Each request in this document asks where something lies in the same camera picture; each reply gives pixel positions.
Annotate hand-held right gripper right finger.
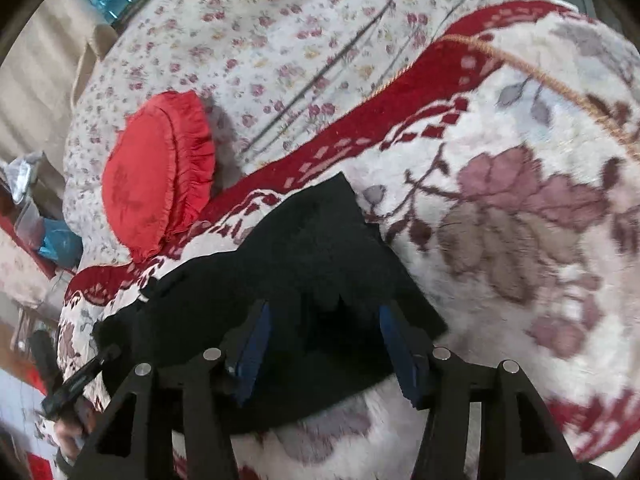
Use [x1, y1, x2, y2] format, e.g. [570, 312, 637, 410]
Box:
[378, 299, 587, 480]

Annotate person's left hand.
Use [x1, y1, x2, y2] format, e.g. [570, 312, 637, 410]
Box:
[52, 399, 97, 462]

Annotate red round ruffled pillow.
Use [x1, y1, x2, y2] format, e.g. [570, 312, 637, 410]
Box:
[100, 90, 219, 264]

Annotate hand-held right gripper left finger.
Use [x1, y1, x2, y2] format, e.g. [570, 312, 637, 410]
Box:
[74, 299, 274, 480]

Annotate red side table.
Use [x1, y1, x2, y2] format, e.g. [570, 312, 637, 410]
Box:
[0, 200, 68, 283]

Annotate black pants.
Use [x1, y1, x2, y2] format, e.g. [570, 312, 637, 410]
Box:
[92, 170, 449, 434]

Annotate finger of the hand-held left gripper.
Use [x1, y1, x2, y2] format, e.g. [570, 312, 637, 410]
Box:
[40, 343, 123, 419]

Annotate silver grey bag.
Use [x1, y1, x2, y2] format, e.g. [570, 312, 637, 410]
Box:
[0, 151, 47, 207]

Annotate beige curtain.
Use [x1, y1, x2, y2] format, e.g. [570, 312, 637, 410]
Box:
[0, 0, 121, 166]

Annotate white small-flower bedspread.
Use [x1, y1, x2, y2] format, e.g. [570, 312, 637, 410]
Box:
[62, 0, 507, 272]

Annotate blue plastic bag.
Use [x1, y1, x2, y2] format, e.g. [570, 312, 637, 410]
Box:
[39, 217, 84, 267]

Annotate red and white floral blanket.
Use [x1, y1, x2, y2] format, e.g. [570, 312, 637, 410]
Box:
[54, 0, 640, 480]

